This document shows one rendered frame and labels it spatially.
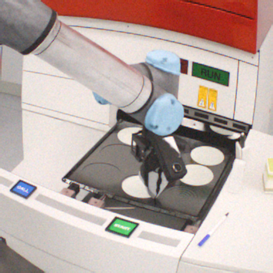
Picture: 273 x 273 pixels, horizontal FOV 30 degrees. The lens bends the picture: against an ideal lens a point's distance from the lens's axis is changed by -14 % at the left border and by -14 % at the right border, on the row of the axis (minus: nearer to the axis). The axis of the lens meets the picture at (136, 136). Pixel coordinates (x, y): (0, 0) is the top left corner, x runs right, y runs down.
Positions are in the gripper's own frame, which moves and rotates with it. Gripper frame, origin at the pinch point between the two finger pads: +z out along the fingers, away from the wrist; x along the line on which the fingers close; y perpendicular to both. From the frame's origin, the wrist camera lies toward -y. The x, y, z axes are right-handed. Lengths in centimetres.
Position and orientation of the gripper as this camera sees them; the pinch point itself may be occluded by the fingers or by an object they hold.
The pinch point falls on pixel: (156, 195)
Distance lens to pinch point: 134.6
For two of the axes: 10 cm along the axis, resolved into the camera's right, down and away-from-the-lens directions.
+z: -0.7, 8.7, 5.0
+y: -5.0, -4.6, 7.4
